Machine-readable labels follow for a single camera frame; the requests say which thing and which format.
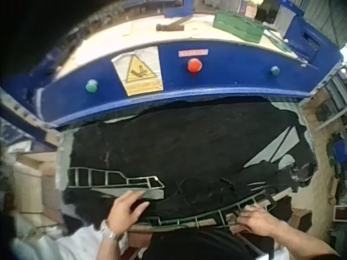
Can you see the person's left hand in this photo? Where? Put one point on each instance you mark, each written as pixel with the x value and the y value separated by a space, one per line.
pixel 119 214

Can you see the person's right hand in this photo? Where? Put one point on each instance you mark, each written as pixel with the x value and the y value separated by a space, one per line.
pixel 261 222

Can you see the person's right fingers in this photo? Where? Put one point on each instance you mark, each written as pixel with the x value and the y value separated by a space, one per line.
pixel 246 216

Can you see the green cutting die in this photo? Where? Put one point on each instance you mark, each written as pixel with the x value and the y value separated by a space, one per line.
pixel 206 215

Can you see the black leather sheet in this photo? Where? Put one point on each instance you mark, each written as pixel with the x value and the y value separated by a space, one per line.
pixel 184 151

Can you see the brown wooden box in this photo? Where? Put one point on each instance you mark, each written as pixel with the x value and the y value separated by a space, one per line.
pixel 302 219

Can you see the cluttered metal shelf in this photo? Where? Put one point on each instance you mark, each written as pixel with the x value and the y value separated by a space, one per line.
pixel 332 130

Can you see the silver wristwatch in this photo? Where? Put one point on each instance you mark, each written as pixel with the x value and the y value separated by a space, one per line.
pixel 111 230

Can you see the bare metal cutting die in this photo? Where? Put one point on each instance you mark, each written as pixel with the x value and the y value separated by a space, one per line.
pixel 114 177

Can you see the blue press machine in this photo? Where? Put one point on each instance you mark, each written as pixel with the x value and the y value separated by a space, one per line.
pixel 206 78

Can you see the small green push button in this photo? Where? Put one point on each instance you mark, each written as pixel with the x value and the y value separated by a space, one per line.
pixel 275 70

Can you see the red push button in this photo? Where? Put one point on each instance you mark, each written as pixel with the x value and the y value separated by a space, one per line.
pixel 194 65

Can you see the pink label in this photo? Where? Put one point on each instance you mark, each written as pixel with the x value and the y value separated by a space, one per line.
pixel 193 52

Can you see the white plastic bag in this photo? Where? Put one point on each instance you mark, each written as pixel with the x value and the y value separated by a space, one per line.
pixel 73 243

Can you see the yellow warning label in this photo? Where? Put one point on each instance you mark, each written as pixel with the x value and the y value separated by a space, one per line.
pixel 138 71

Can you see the green plastic crate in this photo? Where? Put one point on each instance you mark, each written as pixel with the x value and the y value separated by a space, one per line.
pixel 238 27

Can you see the large green push button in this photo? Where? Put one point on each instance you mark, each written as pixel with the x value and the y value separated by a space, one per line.
pixel 91 86

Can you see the dark hammer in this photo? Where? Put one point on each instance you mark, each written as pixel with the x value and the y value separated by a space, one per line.
pixel 169 27

